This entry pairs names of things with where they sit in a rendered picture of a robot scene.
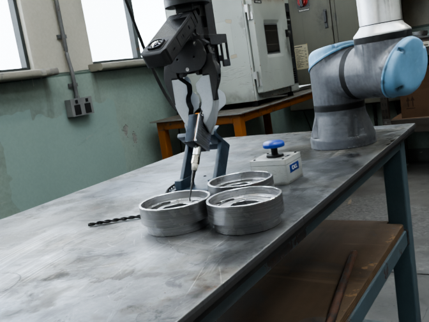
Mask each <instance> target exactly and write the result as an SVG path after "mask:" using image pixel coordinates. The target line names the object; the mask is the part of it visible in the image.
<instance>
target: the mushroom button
mask: <svg viewBox="0 0 429 322"><path fill-rule="evenodd" d="M284 145H285V143H284V141H283V140H280V139H275V140H270V141H266V142H264V143H263V145H262V147H263V148H264V149H271V154H272V155H277V154H278V148H280V147H282V146H284Z"/></svg>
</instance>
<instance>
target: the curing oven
mask: <svg viewBox="0 0 429 322"><path fill-rule="evenodd" d="M212 4H213V13H214V21H215V26H216V34H226V35H227V44H228V49H229V57H230V66H223V64H222V61H220V64H221V68H220V69H221V80H220V85H219V88H218V89H219V90H221V91H223V92H224V93H225V97H226V103H225V105H228V104H238V103H245V102H252V106H253V107H256V106H259V103H258V101H259V100H263V99H266V98H270V97H272V96H276V95H280V94H284V93H288V96H293V95H294V94H293V91H295V90H298V89H299V83H298V77H297V67H296V57H295V52H294V42H293V36H292V26H291V21H290V11H289V2H288V0H212ZM187 77H189V78H190V81H191V84H192V91H193V92H194V93H195V94H196V95H198V97H199V101H200V103H201V102H202V100H201V97H200V95H199V94H198V93H197V88H196V83H197V81H198V80H199V79H200V78H201V77H202V75H197V74H196V73H193V74H188V75H187Z"/></svg>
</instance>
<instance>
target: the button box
mask: <svg viewBox="0 0 429 322"><path fill-rule="evenodd" d="M250 167H251V171H268V172H271V173H273V179H274V185H289V184H290V183H292V182H293V181H295V180H296V179H298V178H299V177H301V176H302V175H303V170H302V164H301V154H300V151H298V152H296V151H295V152H286V153H278V154H277V155H272V154H271V153H266V154H265V155H262V156H260V157H258V158H256V159H254V160H252V161H250Z"/></svg>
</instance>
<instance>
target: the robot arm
mask: <svg viewBox="0 0 429 322"><path fill-rule="evenodd" d="M356 2H357V13H358V19H359V31H358V32H357V33H356V35H355V36H354V37H353V39H354V40H349V41H346V42H340V43H336V44H333V45H328V46H325V47H322V48H319V49H317V50H315V51H313V52H312V53H311V54H310V55H309V58H308V60H309V69H308V71H309V73H310V80H311V85H312V95H313V106H314V111H315V119H314V122H313V128H312V135H311V139H310V141H311V147H312V149H313V150H319V151H334V150H347V149H352V148H359V147H363V146H367V145H370V144H373V143H375V142H377V135H376V131H375V129H374V127H373V124H372V122H371V120H370V117H369V115H368V113H367V111H366V107H365V98H395V97H398V96H406V95H409V94H411V93H413V92H415V90H417V88H418V87H419V86H420V85H421V82H422V80H423V79H424V78H425V74H426V69H427V64H428V56H427V51H426V47H425V46H424V45H423V42H422V41H421V40H420V39H419V38H416V37H415V36H412V28H411V27H410V26H409V25H408V24H406V23H405V22H404V21H403V18H402V6H401V0H356ZM163 3H164V8H165V10H175V11H176V15H171V16H169V17H168V19H167V20H166V21H165V22H164V24H163V25H162V27H161V28H160V29H159V30H158V32H157V33H156V34H155V35H154V37H153V38H152V39H151V41H150V42H149V43H148V45H147V46H146V48H145V49H144V50H143V51H142V52H141V56H142V58H143V60H144V61H145V63H146V65H147V67H148V68H153V67H164V81H165V86H166V88H167V91H168V93H169V95H170V98H171V100H172V102H173V104H174V105H175V106H176V109H177V111H178V113H179V115H180V116H181V118H182V119H183V121H184V123H185V124H186V126H187V124H188V117H189V115H190V114H193V113H194V112H195V111H196V110H197V109H198V108H199V103H200V101H199V97H198V95H196V94H195V93H194V92H193V91H192V84H191V81H190V78H189V77H187V75H188V74H193V73H196V74H197V75H202V77H201V78H200V79H199V80H198V81H197V83H196V88H197V93H198V94H199V95H200V97H201V100H202V103H201V109H202V112H203V114H204V119H203V124H204V126H205V128H206V130H207V132H208V133H209V134H210V133H212V132H213V130H214V127H215V125H216V120H217V117H218V111H219V110H220V109H221V108H222V107H223V106H224V105H225V103H226V97H225V93H224V92H223V91H221V90H219V89H218V88H219V85H220V80H221V69H220V68H221V64H220V61H222V64H223V66H230V57H229V49H228V44H227V35H226V34H216V26H215V17H214V13H213V4H212V0H163ZM222 43H225V48H226V53H227V59H224V55H223V47H222ZM218 45H220V51H221V55H220V56H219V52H218Z"/></svg>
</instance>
